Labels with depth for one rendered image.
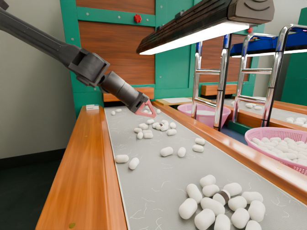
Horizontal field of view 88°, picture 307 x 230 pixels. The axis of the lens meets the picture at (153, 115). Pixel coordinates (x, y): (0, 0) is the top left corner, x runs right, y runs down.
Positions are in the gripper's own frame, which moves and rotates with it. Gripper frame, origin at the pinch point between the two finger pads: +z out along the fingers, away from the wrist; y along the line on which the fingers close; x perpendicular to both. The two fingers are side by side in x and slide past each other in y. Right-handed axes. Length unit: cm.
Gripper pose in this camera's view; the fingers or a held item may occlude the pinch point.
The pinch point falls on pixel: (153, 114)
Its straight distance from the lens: 55.3
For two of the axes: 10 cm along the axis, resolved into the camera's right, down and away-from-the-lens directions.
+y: -3.2, -2.5, 9.1
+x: -6.1, 7.9, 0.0
